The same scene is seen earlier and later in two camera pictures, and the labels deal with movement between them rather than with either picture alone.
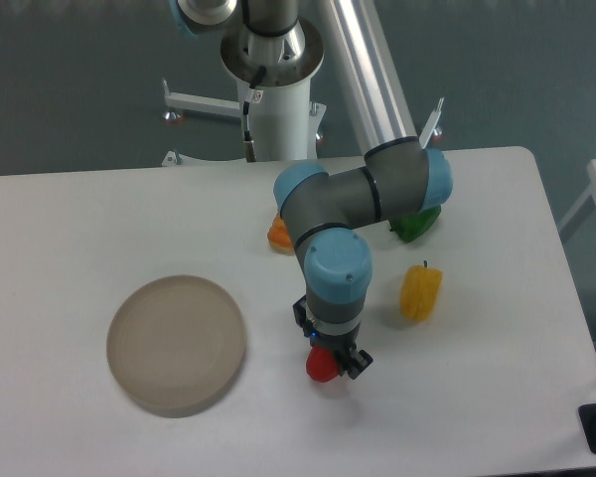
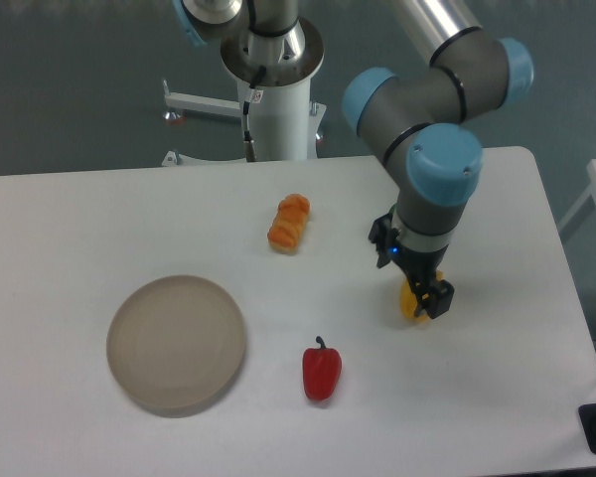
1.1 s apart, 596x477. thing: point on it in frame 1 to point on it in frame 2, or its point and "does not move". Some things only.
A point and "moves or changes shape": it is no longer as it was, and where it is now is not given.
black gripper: x=343 y=343 to x=420 y=265
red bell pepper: x=322 y=364 moves or changes shape
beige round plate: x=177 y=346 does not move
